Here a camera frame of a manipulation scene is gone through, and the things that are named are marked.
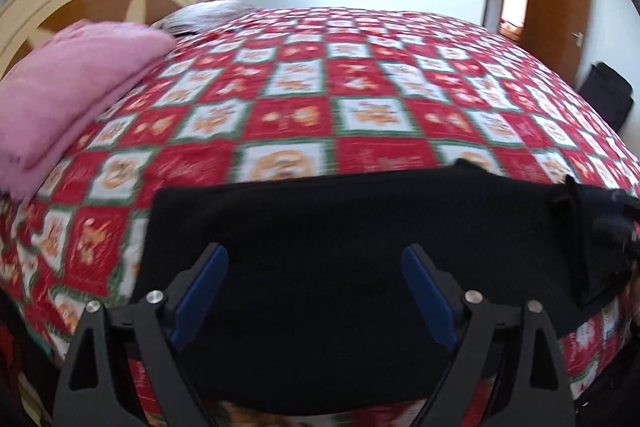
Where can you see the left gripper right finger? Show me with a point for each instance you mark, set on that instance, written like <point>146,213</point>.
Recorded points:
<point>515,346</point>

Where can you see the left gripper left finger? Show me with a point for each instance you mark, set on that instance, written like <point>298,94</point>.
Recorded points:
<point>96,387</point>

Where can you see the black pants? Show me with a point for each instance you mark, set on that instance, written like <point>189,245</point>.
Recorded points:
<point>314,315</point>

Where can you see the black folding chair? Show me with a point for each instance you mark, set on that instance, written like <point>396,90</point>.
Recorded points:
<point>609,94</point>

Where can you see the brown wooden door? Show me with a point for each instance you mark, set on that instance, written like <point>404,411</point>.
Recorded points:
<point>547,34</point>

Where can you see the pink folded blanket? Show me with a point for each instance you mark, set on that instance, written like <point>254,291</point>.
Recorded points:
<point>50,96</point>

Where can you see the red patchwork bedspread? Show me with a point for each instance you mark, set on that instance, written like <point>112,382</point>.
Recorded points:
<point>294,92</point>

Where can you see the striped pillow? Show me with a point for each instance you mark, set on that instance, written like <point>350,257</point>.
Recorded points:
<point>203,16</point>

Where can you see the door handle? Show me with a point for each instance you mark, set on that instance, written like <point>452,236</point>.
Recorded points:
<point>579,38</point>

